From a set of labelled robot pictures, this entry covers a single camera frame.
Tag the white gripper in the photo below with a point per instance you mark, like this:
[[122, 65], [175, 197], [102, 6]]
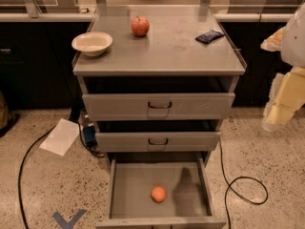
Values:
[[294, 45]]

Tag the orange fruit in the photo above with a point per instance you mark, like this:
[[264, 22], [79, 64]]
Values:
[[158, 194]]

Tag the grey drawer cabinet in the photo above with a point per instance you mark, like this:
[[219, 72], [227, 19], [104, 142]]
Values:
[[167, 60]]

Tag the top grey drawer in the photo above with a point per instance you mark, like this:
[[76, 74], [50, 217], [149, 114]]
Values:
[[157, 106]]

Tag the grey drawer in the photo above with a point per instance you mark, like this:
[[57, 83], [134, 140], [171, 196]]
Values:
[[157, 106], [157, 142], [188, 204]]

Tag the bottom grey drawer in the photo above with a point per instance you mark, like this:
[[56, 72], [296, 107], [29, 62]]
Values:
[[188, 204]]

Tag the middle grey drawer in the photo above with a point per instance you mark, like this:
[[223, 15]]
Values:
[[157, 142]]

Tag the red apple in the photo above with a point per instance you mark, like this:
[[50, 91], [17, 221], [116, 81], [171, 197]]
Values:
[[140, 26]]

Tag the white bowl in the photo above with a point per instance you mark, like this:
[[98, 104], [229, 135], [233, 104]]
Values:
[[93, 43]]

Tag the blue power box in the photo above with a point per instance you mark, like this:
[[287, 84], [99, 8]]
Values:
[[89, 136]]

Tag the white paper sheet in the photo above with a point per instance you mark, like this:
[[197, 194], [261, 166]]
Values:
[[61, 137]]

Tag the brown bag at left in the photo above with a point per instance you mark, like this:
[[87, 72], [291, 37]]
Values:
[[7, 118]]

